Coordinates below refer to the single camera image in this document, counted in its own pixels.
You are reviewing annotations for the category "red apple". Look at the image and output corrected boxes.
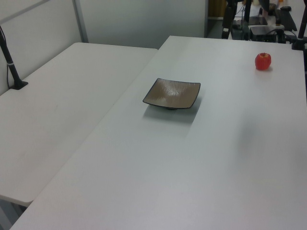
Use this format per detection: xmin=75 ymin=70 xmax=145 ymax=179
xmin=254 ymin=52 xmax=272 ymax=71

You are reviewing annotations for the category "brown square ceramic plate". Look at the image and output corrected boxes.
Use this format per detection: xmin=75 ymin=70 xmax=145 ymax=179
xmin=142 ymin=78 xmax=201 ymax=111

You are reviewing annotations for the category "black tripod leg with label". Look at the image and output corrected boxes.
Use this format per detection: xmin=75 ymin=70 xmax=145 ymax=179
xmin=221 ymin=0 xmax=235 ymax=40

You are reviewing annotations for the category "yellow wooden panel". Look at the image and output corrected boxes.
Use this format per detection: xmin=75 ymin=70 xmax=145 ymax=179
xmin=207 ymin=0 xmax=227 ymax=19

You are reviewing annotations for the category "plain black tripod leg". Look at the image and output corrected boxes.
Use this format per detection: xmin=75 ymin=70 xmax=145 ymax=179
xmin=241 ymin=0 xmax=252 ymax=40

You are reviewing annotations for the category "black electronics box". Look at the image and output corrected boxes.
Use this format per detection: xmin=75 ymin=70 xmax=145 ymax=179
xmin=249 ymin=25 xmax=286 ymax=43

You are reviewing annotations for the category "black wedge-shaped stand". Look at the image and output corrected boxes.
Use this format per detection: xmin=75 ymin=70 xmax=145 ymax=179
xmin=279 ymin=6 xmax=298 ymax=32

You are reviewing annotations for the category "black table clamp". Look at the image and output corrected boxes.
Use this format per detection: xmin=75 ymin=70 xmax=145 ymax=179
xmin=291 ymin=0 xmax=307 ymax=50

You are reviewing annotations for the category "black camera stand with white band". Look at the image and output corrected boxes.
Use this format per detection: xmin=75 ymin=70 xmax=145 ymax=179
xmin=0 ymin=24 xmax=29 ymax=91

